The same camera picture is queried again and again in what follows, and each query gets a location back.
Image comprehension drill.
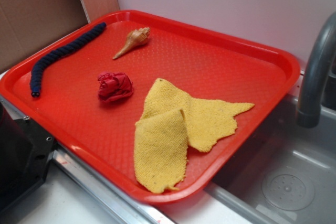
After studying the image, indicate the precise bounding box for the tan conch seashell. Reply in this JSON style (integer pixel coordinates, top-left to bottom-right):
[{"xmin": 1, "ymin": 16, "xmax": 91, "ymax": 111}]
[{"xmin": 112, "ymin": 27, "xmax": 151, "ymax": 60}]

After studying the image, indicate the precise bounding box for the brown cardboard panel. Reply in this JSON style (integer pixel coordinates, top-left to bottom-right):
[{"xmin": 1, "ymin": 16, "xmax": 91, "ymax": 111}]
[{"xmin": 1, "ymin": 0, "xmax": 119, "ymax": 72}]

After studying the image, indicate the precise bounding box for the crumpled red cloth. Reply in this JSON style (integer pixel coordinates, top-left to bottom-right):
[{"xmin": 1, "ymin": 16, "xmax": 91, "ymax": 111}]
[{"xmin": 97, "ymin": 72, "xmax": 134, "ymax": 102}]

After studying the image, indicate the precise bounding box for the grey toy sink basin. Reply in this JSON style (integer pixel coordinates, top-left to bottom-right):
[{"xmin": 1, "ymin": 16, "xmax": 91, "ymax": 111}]
[{"xmin": 205, "ymin": 81, "xmax": 335, "ymax": 223}]

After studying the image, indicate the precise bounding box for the yellow knitted cloth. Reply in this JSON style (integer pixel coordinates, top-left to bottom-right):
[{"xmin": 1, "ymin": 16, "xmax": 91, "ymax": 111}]
[{"xmin": 134, "ymin": 79, "xmax": 255, "ymax": 194}]

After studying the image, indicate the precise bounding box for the dark blue braided rope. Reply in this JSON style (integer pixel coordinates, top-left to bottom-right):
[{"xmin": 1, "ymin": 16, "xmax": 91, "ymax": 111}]
[{"xmin": 30, "ymin": 22, "xmax": 107, "ymax": 98}]

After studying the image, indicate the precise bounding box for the red plastic tray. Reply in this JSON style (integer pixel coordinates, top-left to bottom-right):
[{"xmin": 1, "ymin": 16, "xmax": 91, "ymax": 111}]
[{"xmin": 1, "ymin": 10, "xmax": 300, "ymax": 205}]

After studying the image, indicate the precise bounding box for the grey sink faucet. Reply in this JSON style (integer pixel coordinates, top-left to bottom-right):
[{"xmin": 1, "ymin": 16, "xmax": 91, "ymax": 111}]
[{"xmin": 296, "ymin": 13, "xmax": 335, "ymax": 128}]

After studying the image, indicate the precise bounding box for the silver metal rail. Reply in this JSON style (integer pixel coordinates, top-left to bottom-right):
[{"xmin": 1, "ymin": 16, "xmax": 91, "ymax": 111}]
[{"xmin": 0, "ymin": 95, "xmax": 176, "ymax": 224}]

